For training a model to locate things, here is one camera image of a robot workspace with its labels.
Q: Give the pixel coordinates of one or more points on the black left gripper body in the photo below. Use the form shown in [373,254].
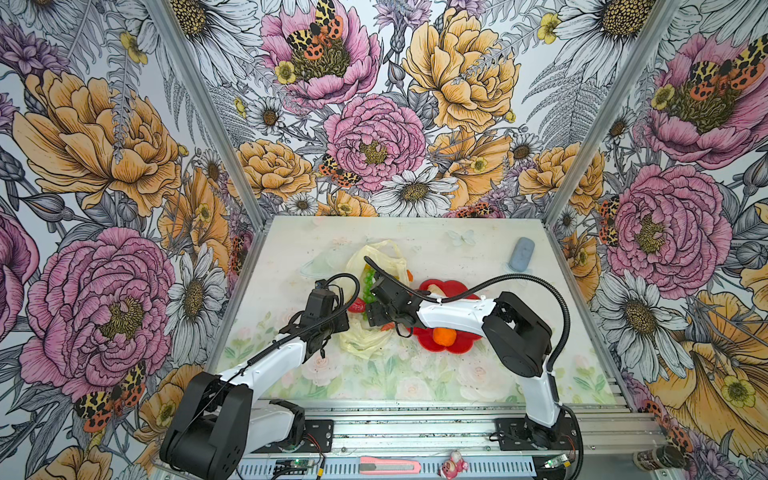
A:
[337,323]

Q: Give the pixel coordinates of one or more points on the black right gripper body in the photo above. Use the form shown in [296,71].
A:
[381,314]

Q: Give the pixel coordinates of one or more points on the yellowish plastic bag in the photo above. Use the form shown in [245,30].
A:
[360,339]

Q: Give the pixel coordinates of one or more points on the white fake garlic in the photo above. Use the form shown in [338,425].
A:
[436,290]

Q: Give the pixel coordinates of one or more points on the orange fake tangerine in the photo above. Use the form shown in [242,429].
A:
[444,337]

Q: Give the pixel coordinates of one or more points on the red flower-shaped plate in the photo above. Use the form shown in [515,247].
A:
[464,341]

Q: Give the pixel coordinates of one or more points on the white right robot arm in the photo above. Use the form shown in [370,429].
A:
[520,338]

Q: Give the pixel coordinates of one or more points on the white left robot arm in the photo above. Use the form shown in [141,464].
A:
[221,417]

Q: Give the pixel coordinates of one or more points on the green fake grapes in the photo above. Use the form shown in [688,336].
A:
[367,278]

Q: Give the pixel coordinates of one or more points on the red fake strawberry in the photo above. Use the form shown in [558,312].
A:
[358,306]

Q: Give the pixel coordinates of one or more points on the grey fabric glasses case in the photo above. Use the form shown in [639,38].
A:
[522,255]

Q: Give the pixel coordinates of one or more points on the green circuit board left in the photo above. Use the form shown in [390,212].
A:
[293,467]

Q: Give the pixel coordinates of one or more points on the green circuit board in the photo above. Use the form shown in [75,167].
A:
[559,461]
[293,467]

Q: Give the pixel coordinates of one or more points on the pink utility knife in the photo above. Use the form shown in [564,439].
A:
[388,466]

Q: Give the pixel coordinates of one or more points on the small pink figurine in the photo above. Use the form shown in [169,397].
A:
[453,466]

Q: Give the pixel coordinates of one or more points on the green circuit board right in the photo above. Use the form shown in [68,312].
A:
[559,461]

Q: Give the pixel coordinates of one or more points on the dark cylindrical can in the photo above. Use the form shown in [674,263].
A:
[660,458]

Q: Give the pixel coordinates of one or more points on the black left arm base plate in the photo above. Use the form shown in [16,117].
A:
[311,436]

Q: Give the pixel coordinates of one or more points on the aluminium rail frame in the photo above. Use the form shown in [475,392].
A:
[610,435]

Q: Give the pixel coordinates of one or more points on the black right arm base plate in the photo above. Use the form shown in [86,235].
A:
[521,434]

